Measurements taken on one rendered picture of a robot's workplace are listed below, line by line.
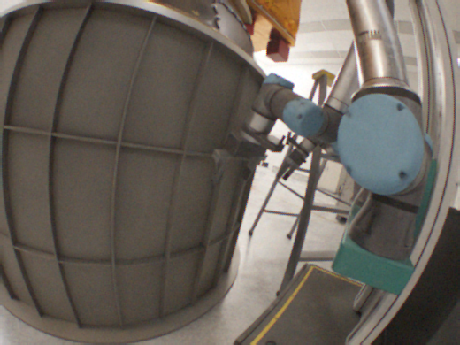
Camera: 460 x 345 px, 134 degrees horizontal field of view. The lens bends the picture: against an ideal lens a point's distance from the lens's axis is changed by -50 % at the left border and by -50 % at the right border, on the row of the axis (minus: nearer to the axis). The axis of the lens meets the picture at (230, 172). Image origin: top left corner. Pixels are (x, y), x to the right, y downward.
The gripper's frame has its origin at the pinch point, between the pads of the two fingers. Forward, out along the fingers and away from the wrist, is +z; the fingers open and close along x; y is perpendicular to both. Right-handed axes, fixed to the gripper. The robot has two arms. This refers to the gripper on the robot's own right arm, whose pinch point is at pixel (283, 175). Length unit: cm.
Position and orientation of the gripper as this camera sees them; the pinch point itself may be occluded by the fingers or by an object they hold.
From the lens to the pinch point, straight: 95.0
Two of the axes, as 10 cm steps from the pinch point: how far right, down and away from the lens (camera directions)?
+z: -6.0, 7.7, 2.2
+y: 6.5, 6.3, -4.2
